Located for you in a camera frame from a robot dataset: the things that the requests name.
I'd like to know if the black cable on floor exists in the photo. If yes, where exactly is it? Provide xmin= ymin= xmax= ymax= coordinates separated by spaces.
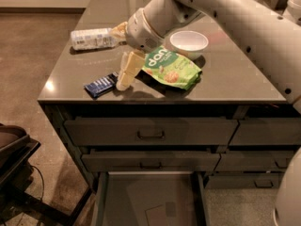
xmin=27 ymin=163 xmax=46 ymax=202

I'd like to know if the middle left drawer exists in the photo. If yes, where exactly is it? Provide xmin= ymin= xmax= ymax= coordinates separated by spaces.
xmin=81 ymin=151 xmax=220 ymax=172

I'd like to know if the grey cabinet island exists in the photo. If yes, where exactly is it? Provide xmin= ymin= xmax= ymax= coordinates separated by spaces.
xmin=37 ymin=0 xmax=301 ymax=226

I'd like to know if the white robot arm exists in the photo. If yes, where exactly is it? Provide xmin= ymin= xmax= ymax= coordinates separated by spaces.
xmin=116 ymin=0 xmax=301 ymax=113

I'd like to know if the white canister with label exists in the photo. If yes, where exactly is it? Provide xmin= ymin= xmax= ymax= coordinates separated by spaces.
xmin=283 ymin=0 xmax=301 ymax=26

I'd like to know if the clear plastic water bottle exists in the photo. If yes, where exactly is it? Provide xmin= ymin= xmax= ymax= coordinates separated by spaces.
xmin=71 ymin=28 xmax=119 ymax=51

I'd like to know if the green snack bag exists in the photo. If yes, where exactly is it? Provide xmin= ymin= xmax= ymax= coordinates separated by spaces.
xmin=142 ymin=46 xmax=201 ymax=90

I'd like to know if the black cart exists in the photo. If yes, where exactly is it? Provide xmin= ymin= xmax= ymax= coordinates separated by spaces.
xmin=0 ymin=124 xmax=92 ymax=226

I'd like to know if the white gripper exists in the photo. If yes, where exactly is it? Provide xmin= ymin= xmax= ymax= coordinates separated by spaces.
xmin=110 ymin=8 xmax=163 ymax=91

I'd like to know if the blue rxbar blueberry bar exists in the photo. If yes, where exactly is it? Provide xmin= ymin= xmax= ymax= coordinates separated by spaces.
xmin=84 ymin=72 xmax=119 ymax=99

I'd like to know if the top left drawer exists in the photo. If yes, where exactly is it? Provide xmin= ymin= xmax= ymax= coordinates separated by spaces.
xmin=64 ymin=118 xmax=238 ymax=146

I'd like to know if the bottom right drawer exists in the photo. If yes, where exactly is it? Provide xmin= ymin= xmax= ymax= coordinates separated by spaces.
xmin=205 ymin=173 xmax=282 ymax=189

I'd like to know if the top right drawer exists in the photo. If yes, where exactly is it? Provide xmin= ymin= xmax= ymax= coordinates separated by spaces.
xmin=230 ymin=118 xmax=301 ymax=146

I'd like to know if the open bottom left drawer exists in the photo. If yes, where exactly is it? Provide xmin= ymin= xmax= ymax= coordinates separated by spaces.
xmin=91 ymin=171 xmax=210 ymax=226

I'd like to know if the white bowl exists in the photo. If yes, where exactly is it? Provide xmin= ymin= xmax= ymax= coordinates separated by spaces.
xmin=169 ymin=31 xmax=209 ymax=60

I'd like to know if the middle right drawer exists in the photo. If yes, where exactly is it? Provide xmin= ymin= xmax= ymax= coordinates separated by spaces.
xmin=215 ymin=151 xmax=293 ymax=172

